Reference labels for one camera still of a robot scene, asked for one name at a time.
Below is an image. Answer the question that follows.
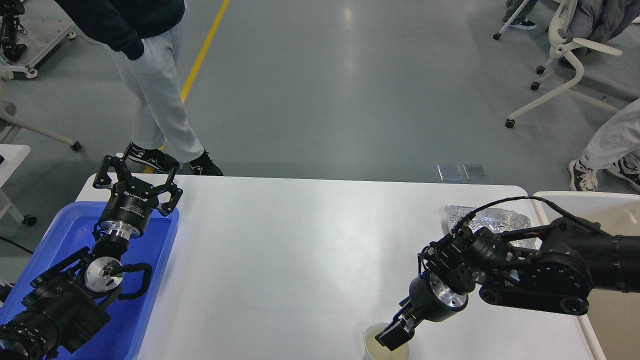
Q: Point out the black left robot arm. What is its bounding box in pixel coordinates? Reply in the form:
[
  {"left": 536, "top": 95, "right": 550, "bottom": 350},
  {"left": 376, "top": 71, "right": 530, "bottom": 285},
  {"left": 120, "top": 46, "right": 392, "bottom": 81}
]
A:
[{"left": 1, "top": 155, "right": 183, "bottom": 360}]

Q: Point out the person in dark hoodie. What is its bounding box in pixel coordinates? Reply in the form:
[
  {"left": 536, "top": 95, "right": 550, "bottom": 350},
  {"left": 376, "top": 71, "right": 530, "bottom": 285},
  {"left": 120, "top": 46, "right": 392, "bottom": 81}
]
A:
[{"left": 57, "top": 0, "right": 223, "bottom": 176}]

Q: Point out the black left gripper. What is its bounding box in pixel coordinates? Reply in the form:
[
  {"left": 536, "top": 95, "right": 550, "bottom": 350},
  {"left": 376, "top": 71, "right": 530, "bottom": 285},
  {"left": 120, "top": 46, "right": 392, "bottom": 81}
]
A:
[{"left": 92, "top": 155, "right": 183, "bottom": 240}]

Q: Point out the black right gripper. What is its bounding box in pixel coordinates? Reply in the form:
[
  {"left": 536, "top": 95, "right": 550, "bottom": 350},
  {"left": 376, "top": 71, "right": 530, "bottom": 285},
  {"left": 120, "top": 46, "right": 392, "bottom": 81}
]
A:
[{"left": 375, "top": 272, "right": 469, "bottom": 351}]

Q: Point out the white office chair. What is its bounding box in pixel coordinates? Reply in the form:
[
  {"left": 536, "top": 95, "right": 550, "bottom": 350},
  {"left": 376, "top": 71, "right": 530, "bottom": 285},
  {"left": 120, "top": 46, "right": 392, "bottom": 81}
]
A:
[{"left": 505, "top": 0, "right": 639, "bottom": 129}]

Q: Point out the aluminium frame cart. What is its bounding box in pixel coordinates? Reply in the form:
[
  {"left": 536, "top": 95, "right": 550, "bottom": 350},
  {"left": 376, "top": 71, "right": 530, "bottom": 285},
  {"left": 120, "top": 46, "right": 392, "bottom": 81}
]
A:
[{"left": 1, "top": 0, "right": 77, "bottom": 79}]

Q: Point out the beige plastic bin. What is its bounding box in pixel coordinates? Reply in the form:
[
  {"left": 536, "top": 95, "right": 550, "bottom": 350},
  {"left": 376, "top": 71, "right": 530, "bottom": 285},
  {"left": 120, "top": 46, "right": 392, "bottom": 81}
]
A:
[{"left": 535, "top": 191, "right": 640, "bottom": 360}]

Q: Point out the crumpled silver foil bag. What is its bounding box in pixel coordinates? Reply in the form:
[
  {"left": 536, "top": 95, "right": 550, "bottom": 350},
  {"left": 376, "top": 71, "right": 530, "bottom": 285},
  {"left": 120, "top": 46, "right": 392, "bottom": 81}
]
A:
[{"left": 444, "top": 204, "right": 531, "bottom": 234}]

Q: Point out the seated person dark shoe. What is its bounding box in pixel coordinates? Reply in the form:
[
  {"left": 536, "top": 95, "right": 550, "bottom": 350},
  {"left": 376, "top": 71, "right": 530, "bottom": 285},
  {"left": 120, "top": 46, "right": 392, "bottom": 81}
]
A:
[{"left": 502, "top": 0, "right": 538, "bottom": 30}]

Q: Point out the white paper cup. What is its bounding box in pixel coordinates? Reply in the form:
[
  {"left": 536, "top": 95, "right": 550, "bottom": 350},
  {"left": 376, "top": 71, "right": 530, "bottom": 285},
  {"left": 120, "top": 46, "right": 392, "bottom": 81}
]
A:
[{"left": 363, "top": 322, "right": 410, "bottom": 360}]

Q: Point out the white side table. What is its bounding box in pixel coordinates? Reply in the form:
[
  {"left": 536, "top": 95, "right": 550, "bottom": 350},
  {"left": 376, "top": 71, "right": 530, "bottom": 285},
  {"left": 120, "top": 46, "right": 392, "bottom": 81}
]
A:
[{"left": 0, "top": 144, "right": 38, "bottom": 227}]

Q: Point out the left metal floor plate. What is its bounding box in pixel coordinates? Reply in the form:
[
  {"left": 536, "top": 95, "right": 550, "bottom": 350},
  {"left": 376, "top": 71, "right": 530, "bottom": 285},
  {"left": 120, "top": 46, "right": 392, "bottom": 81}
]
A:
[{"left": 437, "top": 164, "right": 463, "bottom": 182}]

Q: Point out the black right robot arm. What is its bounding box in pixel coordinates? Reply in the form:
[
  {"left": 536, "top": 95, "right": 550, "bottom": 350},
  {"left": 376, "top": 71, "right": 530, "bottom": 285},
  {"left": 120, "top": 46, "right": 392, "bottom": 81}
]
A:
[{"left": 374, "top": 196, "right": 640, "bottom": 351}]

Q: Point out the blue plastic bin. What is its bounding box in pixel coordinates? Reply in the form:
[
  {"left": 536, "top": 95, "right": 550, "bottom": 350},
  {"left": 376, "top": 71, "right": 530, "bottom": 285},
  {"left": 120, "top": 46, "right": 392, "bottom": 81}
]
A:
[{"left": 0, "top": 201, "right": 180, "bottom": 360}]

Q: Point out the metal floor plate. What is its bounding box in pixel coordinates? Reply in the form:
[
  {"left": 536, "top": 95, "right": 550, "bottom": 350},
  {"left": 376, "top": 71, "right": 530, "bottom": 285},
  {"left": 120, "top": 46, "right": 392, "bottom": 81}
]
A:
[
  {"left": 462, "top": 163, "right": 489, "bottom": 182},
  {"left": 437, "top": 164, "right": 463, "bottom": 182}
]

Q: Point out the person in white suit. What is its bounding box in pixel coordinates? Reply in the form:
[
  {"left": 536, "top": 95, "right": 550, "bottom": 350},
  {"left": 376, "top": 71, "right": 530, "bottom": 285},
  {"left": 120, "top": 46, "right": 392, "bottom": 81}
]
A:
[{"left": 567, "top": 99, "right": 640, "bottom": 192}]

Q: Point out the right metal floor plate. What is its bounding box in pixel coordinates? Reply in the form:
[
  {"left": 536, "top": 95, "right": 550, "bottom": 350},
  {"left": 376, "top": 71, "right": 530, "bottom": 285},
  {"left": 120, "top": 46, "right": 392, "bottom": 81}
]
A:
[{"left": 462, "top": 163, "right": 489, "bottom": 182}]

